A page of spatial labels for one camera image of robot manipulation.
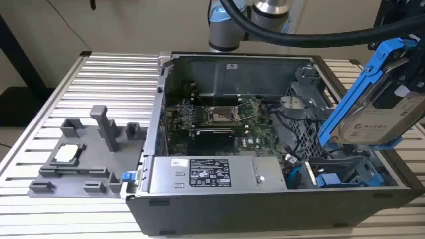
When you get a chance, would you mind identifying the hard disk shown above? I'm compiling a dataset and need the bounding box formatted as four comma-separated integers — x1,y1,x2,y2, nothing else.
317,37,419,152

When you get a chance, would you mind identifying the black box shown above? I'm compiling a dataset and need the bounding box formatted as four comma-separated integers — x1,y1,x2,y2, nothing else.
0,86,56,128

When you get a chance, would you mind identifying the gray parts rack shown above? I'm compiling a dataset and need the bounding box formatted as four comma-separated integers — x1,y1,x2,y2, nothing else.
28,104,149,199

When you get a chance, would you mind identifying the black PC case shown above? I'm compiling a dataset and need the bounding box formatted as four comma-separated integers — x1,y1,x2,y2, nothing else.
125,51,425,236

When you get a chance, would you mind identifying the blue disk wire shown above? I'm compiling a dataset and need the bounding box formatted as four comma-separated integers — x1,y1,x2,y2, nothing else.
284,166,302,188

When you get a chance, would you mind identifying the gray metal drive cage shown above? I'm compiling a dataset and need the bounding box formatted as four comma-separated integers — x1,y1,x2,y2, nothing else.
270,64,336,160

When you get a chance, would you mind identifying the black graphics card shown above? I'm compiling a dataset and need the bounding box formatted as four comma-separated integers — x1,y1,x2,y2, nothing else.
188,128,248,156

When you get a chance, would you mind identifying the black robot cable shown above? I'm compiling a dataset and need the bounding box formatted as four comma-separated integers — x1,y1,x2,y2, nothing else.
217,0,425,48

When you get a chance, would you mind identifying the blue case latch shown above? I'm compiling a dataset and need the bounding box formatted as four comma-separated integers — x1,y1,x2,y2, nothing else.
121,171,137,184

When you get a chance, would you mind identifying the green motherboard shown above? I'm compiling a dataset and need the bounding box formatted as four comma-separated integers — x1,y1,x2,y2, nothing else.
164,96,282,157

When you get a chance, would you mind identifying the silver CPU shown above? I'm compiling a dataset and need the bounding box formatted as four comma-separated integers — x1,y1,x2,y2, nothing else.
54,144,82,161

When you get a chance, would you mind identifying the silver power supply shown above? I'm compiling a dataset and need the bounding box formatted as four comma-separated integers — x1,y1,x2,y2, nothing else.
148,156,288,194

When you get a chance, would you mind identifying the black desk leg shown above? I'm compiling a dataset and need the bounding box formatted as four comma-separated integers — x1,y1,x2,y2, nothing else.
0,13,50,95

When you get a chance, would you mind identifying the CPU socket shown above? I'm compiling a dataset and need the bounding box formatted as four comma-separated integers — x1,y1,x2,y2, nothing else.
204,106,242,124

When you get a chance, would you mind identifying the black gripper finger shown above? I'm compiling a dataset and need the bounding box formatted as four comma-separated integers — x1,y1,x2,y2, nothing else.
403,42,425,98
372,82,411,110

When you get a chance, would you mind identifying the thin black wall cable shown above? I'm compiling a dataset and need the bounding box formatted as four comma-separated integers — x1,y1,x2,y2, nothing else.
45,0,90,52

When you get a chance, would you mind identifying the disk bay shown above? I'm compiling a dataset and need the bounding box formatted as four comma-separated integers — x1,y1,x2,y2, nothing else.
305,145,399,189

